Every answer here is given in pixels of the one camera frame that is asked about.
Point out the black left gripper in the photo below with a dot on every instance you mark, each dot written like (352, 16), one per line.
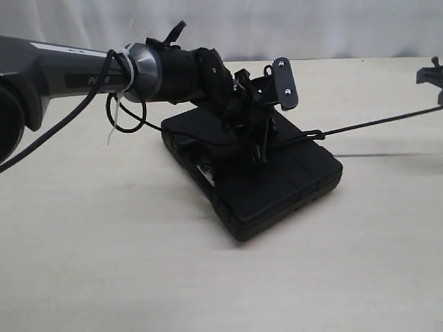
(249, 112)

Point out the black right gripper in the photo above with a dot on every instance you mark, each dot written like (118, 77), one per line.
(431, 75)

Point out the black plastic carrying case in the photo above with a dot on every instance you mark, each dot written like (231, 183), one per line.
(249, 197)

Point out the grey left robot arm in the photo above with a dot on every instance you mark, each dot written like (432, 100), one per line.
(33, 73)

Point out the white zip tie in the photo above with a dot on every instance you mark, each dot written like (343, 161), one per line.
(121, 100)

